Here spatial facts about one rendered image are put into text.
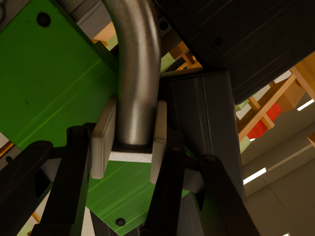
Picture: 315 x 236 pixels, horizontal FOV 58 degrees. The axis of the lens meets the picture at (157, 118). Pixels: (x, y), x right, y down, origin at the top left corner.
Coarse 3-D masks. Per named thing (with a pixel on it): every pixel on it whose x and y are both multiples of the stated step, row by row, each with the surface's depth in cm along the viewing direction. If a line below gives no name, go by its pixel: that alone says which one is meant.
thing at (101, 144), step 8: (112, 96) 22; (112, 104) 20; (104, 112) 19; (112, 112) 19; (104, 120) 18; (112, 120) 20; (96, 128) 17; (104, 128) 17; (112, 128) 20; (96, 136) 16; (104, 136) 16; (112, 136) 20; (96, 144) 16; (104, 144) 16; (112, 144) 21; (96, 152) 16; (104, 152) 17; (96, 160) 17; (104, 160) 17; (96, 168) 17; (104, 168) 17; (96, 176) 17
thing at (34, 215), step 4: (36, 216) 603; (36, 220) 604; (40, 220) 606; (28, 224) 581; (24, 228) 570; (28, 228) 576; (32, 228) 583; (20, 232) 558; (24, 232) 565; (28, 232) 617
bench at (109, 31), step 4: (108, 24) 95; (112, 24) 98; (104, 28) 95; (108, 28) 98; (112, 28) 101; (100, 32) 97; (104, 32) 99; (108, 32) 102; (112, 32) 105; (96, 36) 97; (100, 36) 100; (104, 36) 103; (108, 36) 106; (104, 40) 107
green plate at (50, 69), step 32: (32, 0) 21; (0, 32) 22; (32, 32) 21; (64, 32) 21; (0, 64) 22; (32, 64) 22; (64, 64) 22; (96, 64) 22; (0, 96) 23; (32, 96) 23; (64, 96) 23; (96, 96) 23; (0, 128) 25; (32, 128) 25; (64, 128) 25; (96, 192) 27; (128, 192) 27; (128, 224) 29
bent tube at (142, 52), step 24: (120, 0) 17; (144, 0) 18; (120, 24) 18; (144, 24) 18; (120, 48) 19; (144, 48) 19; (120, 72) 20; (144, 72) 19; (120, 96) 20; (144, 96) 20; (120, 120) 21; (144, 120) 20; (120, 144) 21; (144, 144) 21
